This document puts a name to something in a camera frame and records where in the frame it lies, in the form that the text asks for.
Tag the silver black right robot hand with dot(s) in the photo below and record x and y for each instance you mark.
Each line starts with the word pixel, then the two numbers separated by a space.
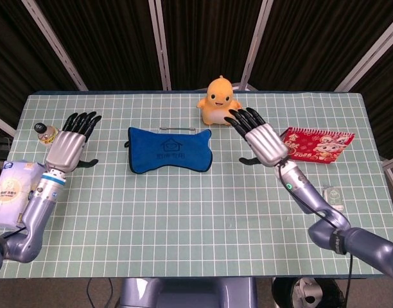
pixel 267 144

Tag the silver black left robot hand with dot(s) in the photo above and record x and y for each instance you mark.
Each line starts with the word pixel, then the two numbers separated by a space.
pixel 65 150

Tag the blue microfibre towel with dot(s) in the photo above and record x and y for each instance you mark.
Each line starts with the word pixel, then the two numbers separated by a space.
pixel 171 154

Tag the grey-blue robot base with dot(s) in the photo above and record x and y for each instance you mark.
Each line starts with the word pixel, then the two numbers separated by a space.
pixel 183 293

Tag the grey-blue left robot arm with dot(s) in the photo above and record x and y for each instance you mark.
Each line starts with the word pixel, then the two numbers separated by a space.
pixel 36 211

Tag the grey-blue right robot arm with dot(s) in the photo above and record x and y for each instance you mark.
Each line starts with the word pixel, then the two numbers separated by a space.
pixel 312 199

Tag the orange drink bottle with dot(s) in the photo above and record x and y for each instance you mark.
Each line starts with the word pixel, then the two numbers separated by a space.
pixel 44 131

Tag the red desk calendar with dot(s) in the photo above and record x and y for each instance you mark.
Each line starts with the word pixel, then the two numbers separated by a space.
pixel 325 144

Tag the yellow plush dinosaur toy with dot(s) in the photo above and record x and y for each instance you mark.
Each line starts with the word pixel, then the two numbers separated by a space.
pixel 215 96

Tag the tissue paper pack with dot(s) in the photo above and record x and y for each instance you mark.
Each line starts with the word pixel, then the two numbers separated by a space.
pixel 10 195

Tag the green checkered tablecloth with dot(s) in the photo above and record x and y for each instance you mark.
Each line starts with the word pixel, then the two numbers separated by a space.
pixel 183 224

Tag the black pleated curtain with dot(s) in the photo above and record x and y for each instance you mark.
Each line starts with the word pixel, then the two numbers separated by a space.
pixel 119 38

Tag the black waste bin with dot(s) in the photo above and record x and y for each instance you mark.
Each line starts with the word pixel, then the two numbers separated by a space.
pixel 286 293

